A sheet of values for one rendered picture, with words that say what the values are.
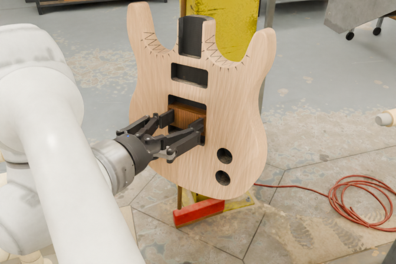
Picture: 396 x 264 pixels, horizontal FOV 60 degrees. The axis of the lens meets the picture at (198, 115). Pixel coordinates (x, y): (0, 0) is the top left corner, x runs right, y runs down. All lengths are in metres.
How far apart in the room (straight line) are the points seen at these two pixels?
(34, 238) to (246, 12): 1.21
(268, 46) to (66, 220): 0.45
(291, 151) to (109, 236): 2.31
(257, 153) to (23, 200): 0.42
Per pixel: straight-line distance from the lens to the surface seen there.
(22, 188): 0.49
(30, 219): 0.48
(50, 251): 0.77
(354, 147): 2.73
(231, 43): 1.51
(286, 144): 2.60
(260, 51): 0.62
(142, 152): 0.60
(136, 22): 0.77
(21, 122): 0.36
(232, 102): 0.67
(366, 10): 0.65
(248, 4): 1.47
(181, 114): 0.75
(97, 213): 0.29
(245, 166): 0.72
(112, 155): 0.56
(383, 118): 0.72
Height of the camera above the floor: 1.64
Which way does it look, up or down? 36 degrees down
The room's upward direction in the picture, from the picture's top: straight up
